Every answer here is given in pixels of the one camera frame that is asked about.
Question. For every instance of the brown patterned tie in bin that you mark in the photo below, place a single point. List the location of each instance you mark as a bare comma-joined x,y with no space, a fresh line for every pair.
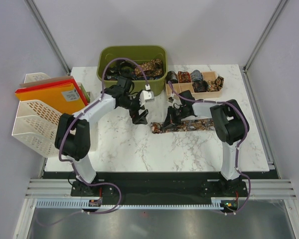
153,68

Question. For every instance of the grey blue rolled tie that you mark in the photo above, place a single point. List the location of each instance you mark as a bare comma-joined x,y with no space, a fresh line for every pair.
196,76

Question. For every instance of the left aluminium corner post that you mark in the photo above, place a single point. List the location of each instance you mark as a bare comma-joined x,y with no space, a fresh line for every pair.
47,34

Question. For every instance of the brown cat pattern tie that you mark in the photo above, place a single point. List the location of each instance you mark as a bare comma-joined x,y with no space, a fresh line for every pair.
185,126

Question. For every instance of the red folder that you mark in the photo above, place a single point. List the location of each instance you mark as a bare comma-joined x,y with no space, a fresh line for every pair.
51,83

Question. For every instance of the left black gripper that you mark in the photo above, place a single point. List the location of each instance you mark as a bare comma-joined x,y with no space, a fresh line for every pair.
137,119

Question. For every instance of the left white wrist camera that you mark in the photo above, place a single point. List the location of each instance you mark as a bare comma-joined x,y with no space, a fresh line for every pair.
146,95

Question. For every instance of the wooden compartment tray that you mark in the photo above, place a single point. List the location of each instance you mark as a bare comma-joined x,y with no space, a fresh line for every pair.
181,87

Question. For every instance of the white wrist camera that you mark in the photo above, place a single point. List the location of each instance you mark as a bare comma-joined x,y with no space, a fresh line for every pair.
171,100
146,95

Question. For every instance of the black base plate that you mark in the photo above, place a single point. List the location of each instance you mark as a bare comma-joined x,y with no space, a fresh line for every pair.
160,187

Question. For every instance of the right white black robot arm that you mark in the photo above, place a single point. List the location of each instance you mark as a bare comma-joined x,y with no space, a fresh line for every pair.
230,125

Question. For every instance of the olive green plastic bin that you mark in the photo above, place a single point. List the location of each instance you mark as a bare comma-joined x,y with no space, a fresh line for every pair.
136,55

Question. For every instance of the aluminium rail frame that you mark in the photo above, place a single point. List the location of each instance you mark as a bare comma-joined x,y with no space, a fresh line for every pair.
260,189

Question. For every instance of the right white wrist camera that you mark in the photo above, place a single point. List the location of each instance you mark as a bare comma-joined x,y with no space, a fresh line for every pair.
171,100

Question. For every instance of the red patterned rolled tie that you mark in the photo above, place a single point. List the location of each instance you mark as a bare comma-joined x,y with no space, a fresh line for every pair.
184,77

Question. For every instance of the black rolled tie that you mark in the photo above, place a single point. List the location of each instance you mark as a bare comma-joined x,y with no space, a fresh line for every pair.
171,77

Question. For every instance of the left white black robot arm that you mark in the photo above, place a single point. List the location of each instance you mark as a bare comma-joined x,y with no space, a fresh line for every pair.
73,137

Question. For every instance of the orange folder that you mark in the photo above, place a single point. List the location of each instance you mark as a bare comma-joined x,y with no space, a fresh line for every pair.
64,98

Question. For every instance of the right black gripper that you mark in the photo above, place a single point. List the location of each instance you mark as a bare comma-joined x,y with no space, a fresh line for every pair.
170,117

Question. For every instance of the aluminium corner post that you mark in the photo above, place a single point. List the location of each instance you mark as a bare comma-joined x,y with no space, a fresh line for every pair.
47,34
266,32

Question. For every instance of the right aluminium corner post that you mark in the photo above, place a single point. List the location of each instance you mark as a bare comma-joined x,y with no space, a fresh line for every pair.
266,32

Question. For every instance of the black ties in bin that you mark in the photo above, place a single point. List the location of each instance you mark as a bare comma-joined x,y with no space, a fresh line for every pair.
120,68

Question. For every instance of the white slotted cable duct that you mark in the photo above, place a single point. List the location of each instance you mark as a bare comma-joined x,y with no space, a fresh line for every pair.
98,204

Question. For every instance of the brown patterned loose tie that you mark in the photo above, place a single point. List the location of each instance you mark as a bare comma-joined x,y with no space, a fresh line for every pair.
215,85

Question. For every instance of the white plastic file rack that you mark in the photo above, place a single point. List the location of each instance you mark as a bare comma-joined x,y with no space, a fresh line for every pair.
36,122

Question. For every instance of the dark patterned rolled tie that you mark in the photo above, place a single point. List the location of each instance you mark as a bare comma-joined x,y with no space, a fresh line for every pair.
200,86

